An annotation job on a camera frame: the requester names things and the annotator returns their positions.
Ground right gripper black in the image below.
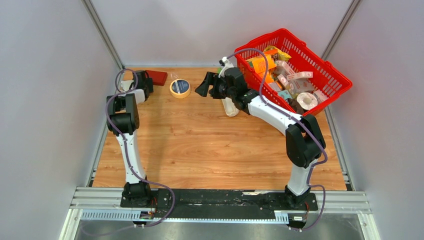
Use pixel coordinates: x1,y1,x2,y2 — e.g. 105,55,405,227
195,71,236,100

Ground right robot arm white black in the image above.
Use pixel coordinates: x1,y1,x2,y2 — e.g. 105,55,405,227
195,67,326,210

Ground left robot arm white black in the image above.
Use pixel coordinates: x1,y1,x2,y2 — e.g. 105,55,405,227
105,70,154,208

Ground orange snack box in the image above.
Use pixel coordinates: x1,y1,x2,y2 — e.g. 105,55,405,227
247,54,276,74

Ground pink white long box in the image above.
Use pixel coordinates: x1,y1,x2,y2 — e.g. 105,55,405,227
286,71,314,80

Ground yellow masking tape roll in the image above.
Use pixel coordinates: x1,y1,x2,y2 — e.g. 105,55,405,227
169,78,191,99

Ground napa cabbage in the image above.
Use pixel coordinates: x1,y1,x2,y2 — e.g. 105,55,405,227
221,97,240,117

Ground red plastic shopping basket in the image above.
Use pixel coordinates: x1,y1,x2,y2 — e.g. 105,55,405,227
235,28,353,115

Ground yellow snack bag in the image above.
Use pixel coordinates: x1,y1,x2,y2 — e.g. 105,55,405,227
263,45,292,62

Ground toilet paper roll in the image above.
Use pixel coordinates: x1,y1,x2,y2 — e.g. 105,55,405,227
295,92,319,111

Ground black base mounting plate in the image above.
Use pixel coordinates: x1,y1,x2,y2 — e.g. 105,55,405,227
132,188,319,220

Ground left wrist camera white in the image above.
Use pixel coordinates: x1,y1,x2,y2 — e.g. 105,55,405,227
120,80,139,95

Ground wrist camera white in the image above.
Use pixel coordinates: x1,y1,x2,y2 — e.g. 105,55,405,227
218,56,234,78
120,80,139,95

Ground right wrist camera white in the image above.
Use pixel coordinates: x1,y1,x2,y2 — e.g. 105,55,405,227
218,56,234,78

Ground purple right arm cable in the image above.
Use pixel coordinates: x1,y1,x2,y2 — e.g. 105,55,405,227
225,48,329,232

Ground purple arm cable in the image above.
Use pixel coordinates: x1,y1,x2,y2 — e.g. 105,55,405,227
104,68,176,237
225,48,329,232

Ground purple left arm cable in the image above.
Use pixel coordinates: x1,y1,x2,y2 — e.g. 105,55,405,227
104,68,176,237

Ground aluminium frame rail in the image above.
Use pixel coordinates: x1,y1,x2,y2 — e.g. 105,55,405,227
70,187,372,224

